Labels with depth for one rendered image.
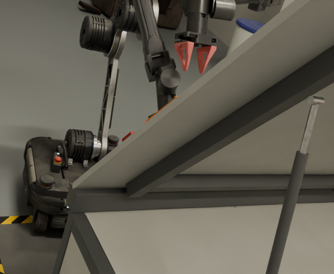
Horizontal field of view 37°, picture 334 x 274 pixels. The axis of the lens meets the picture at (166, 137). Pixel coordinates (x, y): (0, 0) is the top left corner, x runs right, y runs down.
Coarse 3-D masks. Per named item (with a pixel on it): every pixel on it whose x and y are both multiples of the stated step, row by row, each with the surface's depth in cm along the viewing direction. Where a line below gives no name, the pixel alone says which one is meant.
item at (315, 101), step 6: (312, 96) 86; (312, 102) 86; (318, 102) 86; (324, 102) 87; (312, 108) 87; (312, 114) 87; (312, 120) 87; (306, 126) 88; (312, 126) 87; (306, 132) 88; (306, 138) 88; (306, 144) 88; (300, 150) 88; (306, 150) 88
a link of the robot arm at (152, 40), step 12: (144, 0) 146; (144, 12) 146; (144, 24) 146; (156, 24) 147; (144, 36) 146; (156, 36) 146; (144, 48) 146; (156, 48) 146; (144, 60) 151; (156, 60) 147; (168, 60) 147
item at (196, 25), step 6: (192, 18) 134; (198, 18) 133; (204, 18) 134; (192, 24) 134; (198, 24) 133; (204, 24) 134; (186, 30) 136; (192, 30) 134; (198, 30) 134; (204, 30) 134; (180, 36) 136; (186, 36) 132; (192, 36) 133; (210, 36) 135
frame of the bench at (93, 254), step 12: (72, 216) 137; (84, 216) 139; (72, 228) 137; (84, 228) 134; (84, 240) 130; (96, 240) 132; (60, 252) 144; (84, 252) 129; (96, 252) 127; (60, 264) 144; (96, 264) 124; (108, 264) 125
